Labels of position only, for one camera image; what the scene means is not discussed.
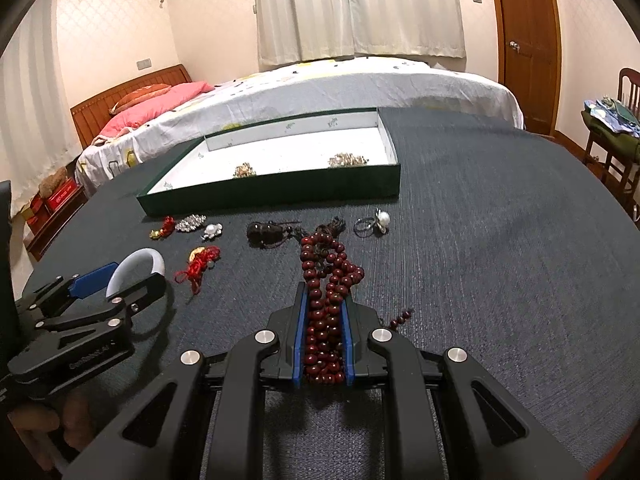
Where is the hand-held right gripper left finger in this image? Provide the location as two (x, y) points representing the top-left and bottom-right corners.
(65, 282), (307, 480)

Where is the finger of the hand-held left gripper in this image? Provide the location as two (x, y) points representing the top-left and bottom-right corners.
(34, 274), (167, 335)
(17, 261), (121, 321)

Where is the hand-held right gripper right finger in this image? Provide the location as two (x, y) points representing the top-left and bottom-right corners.
(341, 302), (588, 480)

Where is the dark red bead necklace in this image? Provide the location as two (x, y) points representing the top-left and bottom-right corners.
(298, 216), (417, 387)

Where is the white bangle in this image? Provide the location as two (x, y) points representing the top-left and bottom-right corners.
(106, 248), (167, 301)

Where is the small red knot charm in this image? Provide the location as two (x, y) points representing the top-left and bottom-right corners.
(150, 216), (177, 240)

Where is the dark gourd pendant with cord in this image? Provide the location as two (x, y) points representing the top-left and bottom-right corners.
(246, 219), (302, 248)

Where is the silver ring with pearl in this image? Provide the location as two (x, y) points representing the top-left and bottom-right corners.
(353, 207), (392, 236)

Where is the green shallow box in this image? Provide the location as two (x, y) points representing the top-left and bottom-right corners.
(136, 106), (402, 218)

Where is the person's left hand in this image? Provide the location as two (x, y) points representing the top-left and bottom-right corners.
(7, 392), (93, 471)

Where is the wooden nightstand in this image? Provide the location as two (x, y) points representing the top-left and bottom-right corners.
(25, 187), (92, 262)

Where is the red tassel gold charm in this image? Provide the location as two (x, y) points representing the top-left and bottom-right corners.
(174, 245), (221, 295)

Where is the red box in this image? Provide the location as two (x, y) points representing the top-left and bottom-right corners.
(44, 182), (82, 214)

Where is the brown stuffed toy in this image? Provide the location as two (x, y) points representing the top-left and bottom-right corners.
(39, 166), (69, 196)

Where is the wooden headboard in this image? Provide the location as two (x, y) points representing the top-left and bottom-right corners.
(70, 64), (193, 151)

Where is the pink pillow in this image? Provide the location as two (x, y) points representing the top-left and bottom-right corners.
(99, 81), (216, 138)

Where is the white side curtain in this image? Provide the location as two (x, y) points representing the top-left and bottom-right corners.
(0, 5), (71, 216)

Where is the orange pillow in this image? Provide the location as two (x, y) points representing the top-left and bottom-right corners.
(109, 84), (173, 113)

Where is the bed with patterned sheet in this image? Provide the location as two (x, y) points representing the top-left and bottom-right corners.
(75, 57), (526, 196)

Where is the green cloth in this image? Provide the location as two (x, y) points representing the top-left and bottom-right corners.
(580, 107), (640, 166)

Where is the white window curtain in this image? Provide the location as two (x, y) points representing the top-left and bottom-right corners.
(254, 0), (467, 73)

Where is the blue cloth pile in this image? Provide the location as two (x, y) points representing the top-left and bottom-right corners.
(584, 95), (640, 138)

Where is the wooden door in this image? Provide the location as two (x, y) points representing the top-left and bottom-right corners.
(487, 0), (563, 136)

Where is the wooden chair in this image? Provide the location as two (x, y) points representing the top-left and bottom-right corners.
(582, 67), (640, 206)

